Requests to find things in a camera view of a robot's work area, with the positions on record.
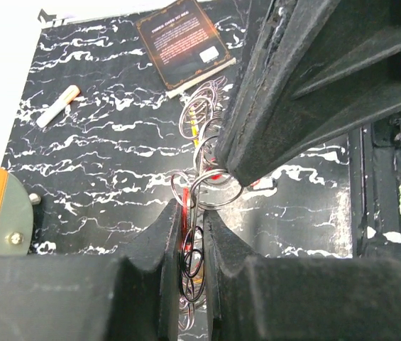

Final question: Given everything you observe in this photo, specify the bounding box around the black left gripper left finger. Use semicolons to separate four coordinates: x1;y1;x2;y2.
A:
0;200;182;340

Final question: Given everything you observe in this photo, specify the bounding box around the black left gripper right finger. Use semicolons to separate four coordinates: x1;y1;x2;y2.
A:
203;211;401;340

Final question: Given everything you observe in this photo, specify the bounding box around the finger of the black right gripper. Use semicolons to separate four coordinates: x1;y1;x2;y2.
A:
214;1;297;167
228;1;401;185

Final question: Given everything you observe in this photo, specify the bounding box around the dark paperback book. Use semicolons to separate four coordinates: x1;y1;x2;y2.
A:
136;1;236;99

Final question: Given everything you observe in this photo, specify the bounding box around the round three-colour drawer cabinet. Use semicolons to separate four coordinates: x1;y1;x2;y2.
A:
0;168;41;256

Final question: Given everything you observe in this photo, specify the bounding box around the orange and grey marker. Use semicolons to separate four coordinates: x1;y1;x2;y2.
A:
36;85;80;128

